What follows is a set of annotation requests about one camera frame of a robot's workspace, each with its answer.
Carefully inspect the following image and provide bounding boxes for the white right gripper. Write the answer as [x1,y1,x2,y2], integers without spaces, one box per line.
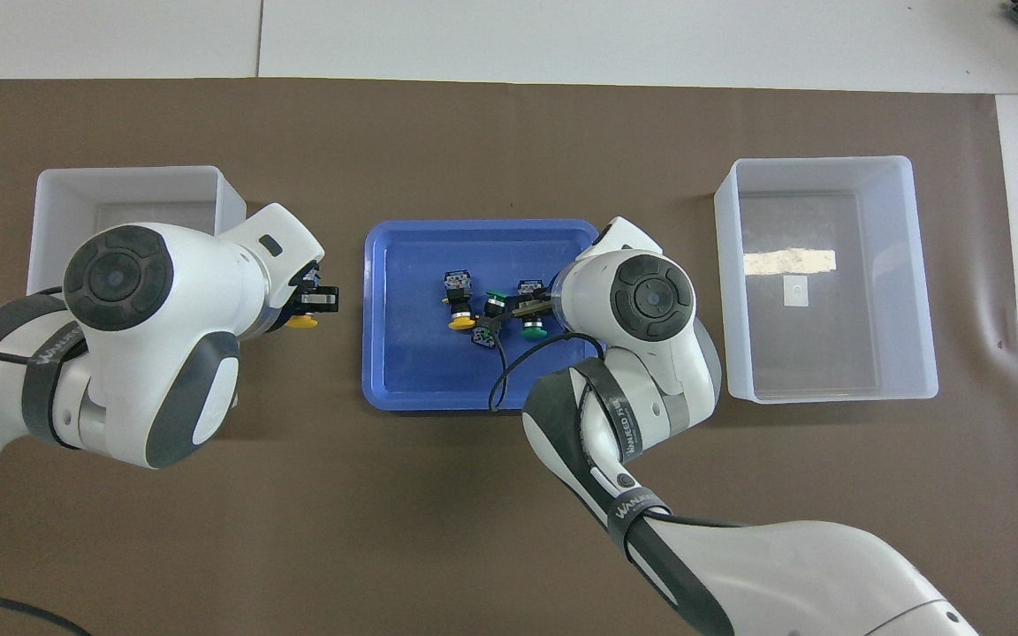
[476,216,665,335]

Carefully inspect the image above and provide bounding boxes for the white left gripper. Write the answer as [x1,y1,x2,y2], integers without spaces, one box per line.
[224,203,340,317]

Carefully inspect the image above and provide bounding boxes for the green mushroom push button switch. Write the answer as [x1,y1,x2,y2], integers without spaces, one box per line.
[516,279,551,342]
[471,288,512,349]

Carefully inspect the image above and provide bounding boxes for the yellow mushroom push button switch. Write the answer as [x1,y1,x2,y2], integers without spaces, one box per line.
[286,263,326,331]
[443,270,477,332]

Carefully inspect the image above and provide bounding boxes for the blue plastic tray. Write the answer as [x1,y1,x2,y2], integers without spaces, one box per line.
[361,219,606,413]

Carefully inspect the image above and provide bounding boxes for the translucent white plastic box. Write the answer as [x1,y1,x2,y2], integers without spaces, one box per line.
[714,156,939,405]
[26,165,247,297]

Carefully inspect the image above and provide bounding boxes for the brown paper table mat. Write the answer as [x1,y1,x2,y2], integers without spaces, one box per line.
[0,78,1018,636]

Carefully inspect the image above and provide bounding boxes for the black velcro cable strap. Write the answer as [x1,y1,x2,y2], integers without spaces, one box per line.
[21,322,90,447]
[606,495,673,544]
[575,358,660,465]

